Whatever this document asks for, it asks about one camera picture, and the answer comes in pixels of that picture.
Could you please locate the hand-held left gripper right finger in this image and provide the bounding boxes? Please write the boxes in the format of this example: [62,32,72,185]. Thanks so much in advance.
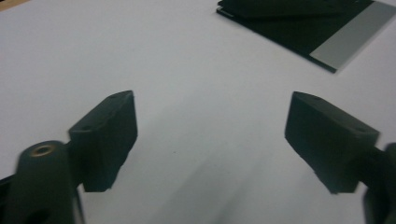
[284,91,381,194]

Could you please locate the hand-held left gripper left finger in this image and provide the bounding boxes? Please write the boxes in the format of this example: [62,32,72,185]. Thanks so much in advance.
[68,90,138,193]

